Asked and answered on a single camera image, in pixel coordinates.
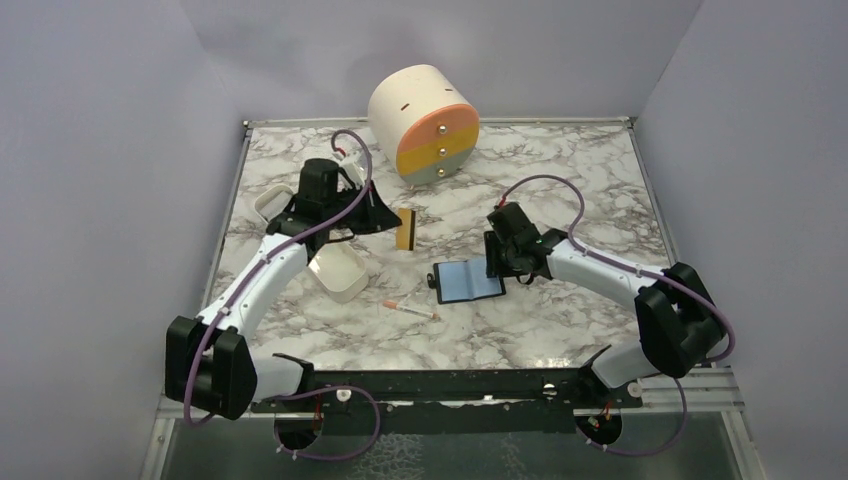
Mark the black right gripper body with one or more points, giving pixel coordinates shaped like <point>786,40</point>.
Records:
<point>509,264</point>

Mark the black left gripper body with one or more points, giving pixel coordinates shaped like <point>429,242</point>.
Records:
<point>336,206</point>

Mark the black card holder wallet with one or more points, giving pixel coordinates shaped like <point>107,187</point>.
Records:
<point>464,281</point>

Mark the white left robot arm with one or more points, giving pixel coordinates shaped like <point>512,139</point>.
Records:
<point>208,363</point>

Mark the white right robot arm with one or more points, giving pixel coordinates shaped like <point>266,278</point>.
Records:
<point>676,319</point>

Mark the white oblong tray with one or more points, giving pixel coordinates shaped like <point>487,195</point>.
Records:
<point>337,268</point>

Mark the orange capped syringe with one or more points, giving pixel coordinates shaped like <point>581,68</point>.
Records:
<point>410,310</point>

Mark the cream round drawer cabinet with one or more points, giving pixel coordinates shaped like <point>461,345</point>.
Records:
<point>423,125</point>

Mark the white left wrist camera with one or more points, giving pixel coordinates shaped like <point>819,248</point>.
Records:
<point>354,167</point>

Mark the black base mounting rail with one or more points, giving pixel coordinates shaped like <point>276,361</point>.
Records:
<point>430,402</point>

